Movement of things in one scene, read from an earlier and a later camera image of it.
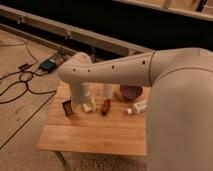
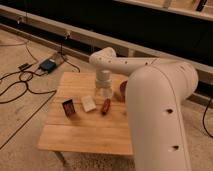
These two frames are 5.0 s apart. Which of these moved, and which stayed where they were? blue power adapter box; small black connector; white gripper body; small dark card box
Moved: white gripper body
Stayed: small black connector; small dark card box; blue power adapter box
